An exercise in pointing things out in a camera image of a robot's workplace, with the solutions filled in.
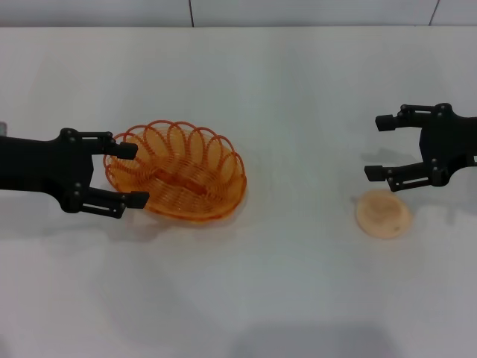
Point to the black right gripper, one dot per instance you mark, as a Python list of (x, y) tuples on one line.
[(451, 145)]

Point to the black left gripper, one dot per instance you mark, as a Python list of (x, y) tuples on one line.
[(37, 166)]

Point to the round beige bread bun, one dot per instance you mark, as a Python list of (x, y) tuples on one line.
[(382, 214)]

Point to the orange woven plastic basket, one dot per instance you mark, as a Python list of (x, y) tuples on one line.
[(194, 179)]

